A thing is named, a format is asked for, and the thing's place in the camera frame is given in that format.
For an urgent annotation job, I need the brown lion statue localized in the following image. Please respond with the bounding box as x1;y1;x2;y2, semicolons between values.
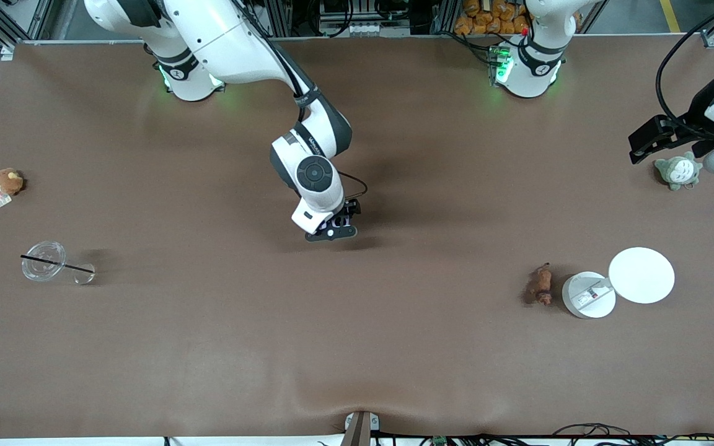
527;263;555;307

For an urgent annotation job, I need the grey green Totoro plush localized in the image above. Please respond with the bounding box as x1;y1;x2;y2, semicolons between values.
653;152;704;192

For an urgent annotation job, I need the white round disc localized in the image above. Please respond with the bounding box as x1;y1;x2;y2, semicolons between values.
608;247;676;305

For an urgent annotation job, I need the white round container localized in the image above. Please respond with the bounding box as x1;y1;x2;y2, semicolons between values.
561;271;617;320

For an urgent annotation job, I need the orange plush toy pile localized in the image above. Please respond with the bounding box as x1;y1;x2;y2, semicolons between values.
454;0;532;36

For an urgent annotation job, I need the black drinking straw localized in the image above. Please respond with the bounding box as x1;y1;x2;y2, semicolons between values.
20;254;96;274

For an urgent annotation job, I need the clear plastic cup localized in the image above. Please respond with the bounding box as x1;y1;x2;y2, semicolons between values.
20;241;96;286

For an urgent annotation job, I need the brown plush toy with tag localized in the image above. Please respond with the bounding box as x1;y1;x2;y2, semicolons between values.
0;168;24;209

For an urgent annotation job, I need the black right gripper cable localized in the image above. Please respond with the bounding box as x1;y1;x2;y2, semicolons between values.
335;171;369;201

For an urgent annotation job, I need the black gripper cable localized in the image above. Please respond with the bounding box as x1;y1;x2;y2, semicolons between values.
655;0;714;134
335;171;369;201

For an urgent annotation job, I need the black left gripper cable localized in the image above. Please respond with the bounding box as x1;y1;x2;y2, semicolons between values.
655;0;714;134

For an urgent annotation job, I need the grey metal camera bracket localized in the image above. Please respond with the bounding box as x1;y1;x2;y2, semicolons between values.
344;410;380;446

